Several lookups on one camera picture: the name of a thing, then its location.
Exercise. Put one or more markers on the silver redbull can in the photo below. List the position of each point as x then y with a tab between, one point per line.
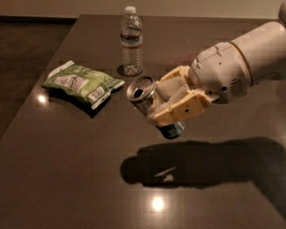
143	94

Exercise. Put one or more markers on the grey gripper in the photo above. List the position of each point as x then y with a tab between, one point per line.
219	71

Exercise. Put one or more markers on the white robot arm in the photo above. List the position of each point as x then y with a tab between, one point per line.
264	50

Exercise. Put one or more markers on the green snack bag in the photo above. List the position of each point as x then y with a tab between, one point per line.
83	83

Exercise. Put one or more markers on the clear plastic water bottle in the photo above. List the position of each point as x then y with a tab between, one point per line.
131	41

